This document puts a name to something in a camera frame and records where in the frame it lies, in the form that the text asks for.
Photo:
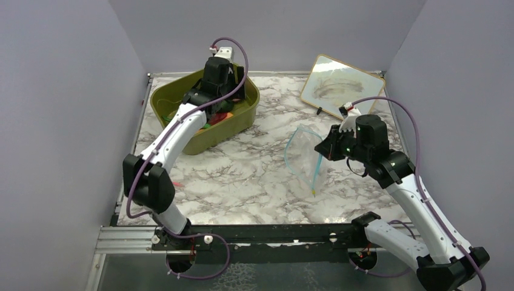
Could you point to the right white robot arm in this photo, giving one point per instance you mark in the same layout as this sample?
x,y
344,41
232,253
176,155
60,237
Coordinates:
x,y
443,259

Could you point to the olive green plastic bin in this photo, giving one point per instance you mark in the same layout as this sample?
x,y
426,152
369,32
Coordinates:
x,y
166,100

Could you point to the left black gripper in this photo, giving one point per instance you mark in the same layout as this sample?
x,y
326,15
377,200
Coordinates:
x,y
238,71

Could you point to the red meat slice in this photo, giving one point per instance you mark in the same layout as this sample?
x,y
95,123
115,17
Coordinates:
x,y
217,118

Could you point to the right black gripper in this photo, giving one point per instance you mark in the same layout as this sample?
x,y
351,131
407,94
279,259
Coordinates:
x,y
329,147

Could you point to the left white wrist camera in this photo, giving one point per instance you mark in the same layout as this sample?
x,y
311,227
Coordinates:
x,y
223,52

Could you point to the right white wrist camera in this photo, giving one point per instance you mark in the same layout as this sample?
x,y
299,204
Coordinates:
x,y
349,113

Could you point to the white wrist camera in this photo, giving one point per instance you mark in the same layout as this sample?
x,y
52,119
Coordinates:
x,y
223,52
349,113

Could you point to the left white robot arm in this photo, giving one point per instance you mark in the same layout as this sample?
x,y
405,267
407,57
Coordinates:
x,y
146,176

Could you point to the clear zip top bag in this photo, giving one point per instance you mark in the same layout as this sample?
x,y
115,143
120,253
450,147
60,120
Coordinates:
x,y
304,162

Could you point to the wood framed whiteboard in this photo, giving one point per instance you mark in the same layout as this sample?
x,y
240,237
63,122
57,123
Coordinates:
x,y
332,83

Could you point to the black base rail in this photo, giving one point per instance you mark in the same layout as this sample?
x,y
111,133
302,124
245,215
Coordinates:
x,y
253,244

